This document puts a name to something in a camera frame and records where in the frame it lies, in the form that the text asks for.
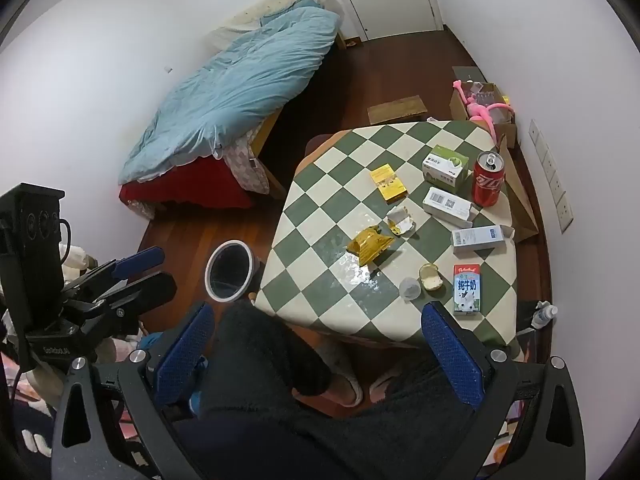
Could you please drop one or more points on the yellow box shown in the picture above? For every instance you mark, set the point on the yellow box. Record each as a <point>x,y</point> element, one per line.
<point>387,185</point>

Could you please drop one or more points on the green checkered tablecloth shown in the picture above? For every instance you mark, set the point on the green checkered tablecloth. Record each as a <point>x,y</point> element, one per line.
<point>320,200</point>

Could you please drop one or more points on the clear plastic packaging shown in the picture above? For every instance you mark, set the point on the clear plastic packaging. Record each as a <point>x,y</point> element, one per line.
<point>487,92</point>

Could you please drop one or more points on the pink plush toy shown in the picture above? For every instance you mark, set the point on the pink plush toy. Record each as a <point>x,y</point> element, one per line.
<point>480,112</point>

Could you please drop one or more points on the green and white box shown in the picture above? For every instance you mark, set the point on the green and white box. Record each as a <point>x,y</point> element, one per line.
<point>445,167</point>

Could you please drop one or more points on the flat brown cardboard box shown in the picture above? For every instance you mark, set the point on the flat brown cardboard box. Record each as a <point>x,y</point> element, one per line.
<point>397,109</point>

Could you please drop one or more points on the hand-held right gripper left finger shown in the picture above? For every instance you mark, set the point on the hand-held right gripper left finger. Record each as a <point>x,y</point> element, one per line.
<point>185,355</point>

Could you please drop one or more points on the clear plastic cup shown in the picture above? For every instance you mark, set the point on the clear plastic cup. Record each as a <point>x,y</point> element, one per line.
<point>409,289</point>

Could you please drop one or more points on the milk carton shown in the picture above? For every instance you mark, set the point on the milk carton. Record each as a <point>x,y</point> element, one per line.
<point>467,290</point>

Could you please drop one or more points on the white and blue box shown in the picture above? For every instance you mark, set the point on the white and blue box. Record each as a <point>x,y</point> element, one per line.
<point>477,236</point>

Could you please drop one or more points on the bed with blue duvet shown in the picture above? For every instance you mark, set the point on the bed with blue duvet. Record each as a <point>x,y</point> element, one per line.
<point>225,95</point>

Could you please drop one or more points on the white rimmed trash bin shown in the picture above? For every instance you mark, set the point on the white rimmed trash bin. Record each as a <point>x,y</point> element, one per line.
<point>230,270</point>

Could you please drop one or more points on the pink slipper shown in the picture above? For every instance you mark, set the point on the pink slipper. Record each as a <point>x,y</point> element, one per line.
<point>345,385</point>
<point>384,384</point>

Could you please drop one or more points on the red blanket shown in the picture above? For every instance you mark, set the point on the red blanket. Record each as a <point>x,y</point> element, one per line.
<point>200,185</point>

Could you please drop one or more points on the red soda can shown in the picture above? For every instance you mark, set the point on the red soda can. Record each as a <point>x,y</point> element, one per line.
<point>487,185</point>

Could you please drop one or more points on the person's black pants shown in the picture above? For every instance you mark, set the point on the person's black pants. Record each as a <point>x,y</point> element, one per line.
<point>260,360</point>

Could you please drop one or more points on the clear plastic bottle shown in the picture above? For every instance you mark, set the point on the clear plastic bottle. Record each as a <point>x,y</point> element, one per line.
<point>544,315</point>

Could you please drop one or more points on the torn white packaging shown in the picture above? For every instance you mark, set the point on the torn white packaging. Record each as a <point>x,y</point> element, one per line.
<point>400,220</point>

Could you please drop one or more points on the white bed sheet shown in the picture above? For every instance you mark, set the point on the white bed sheet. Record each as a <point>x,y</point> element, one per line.
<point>280,5</point>

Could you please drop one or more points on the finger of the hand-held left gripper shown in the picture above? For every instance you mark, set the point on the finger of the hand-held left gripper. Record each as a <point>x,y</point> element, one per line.
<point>155,287</point>
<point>140,260</point>

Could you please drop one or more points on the yellow snack wrapper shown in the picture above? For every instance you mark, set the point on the yellow snack wrapper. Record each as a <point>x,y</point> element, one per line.
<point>370,245</point>

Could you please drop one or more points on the brown paper bag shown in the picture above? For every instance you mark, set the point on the brown paper bag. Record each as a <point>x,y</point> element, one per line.
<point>522,210</point>

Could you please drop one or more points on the white fluffy cloth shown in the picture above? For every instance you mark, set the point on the white fluffy cloth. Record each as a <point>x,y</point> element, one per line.
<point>77,260</point>

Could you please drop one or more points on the small beige clamshell container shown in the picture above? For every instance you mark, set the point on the small beige clamshell container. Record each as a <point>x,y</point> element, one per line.
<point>431,279</point>

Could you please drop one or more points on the wooden bed frame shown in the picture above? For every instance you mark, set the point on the wooden bed frame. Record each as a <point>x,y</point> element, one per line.
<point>262,132</point>

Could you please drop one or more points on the floral mattress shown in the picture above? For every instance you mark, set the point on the floral mattress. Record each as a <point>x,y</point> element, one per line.
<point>247,165</point>

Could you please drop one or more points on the white barcode box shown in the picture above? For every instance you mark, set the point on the white barcode box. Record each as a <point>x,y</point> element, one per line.
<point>445,205</point>

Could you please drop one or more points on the open cardboard box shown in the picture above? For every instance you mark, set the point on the open cardboard box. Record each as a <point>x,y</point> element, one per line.
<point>457,105</point>

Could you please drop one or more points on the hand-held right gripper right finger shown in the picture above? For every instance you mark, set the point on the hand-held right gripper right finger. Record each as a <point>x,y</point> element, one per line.
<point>450,360</point>

